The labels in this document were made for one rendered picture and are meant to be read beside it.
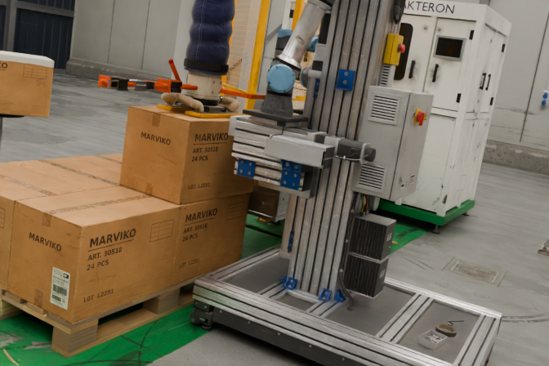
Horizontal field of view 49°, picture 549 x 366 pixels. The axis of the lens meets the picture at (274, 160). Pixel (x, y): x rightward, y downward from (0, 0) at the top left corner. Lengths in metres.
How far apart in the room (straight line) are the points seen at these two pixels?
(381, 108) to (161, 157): 1.05
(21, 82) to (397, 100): 2.77
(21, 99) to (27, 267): 2.03
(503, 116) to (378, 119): 9.26
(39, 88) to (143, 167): 1.71
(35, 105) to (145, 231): 2.05
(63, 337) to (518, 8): 10.42
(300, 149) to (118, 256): 0.87
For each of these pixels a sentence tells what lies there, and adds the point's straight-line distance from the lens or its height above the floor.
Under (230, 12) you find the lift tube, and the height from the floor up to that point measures 1.46.
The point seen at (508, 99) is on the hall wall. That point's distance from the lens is 11.83.
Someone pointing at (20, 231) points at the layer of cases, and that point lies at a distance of 2.72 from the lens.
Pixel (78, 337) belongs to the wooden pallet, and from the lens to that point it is 2.65.
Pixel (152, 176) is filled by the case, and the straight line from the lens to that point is 2.97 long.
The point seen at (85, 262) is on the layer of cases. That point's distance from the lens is 2.52.
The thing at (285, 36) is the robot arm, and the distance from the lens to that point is 3.17.
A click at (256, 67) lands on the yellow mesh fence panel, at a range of 4.29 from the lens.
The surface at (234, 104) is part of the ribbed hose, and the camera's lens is 3.18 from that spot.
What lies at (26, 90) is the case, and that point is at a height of 0.80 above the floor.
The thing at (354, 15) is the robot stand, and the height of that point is 1.51.
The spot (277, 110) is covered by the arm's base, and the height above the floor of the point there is 1.06.
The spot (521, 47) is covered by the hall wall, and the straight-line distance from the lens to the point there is 11.85.
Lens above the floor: 1.29
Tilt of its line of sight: 10 degrees down
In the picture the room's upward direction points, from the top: 9 degrees clockwise
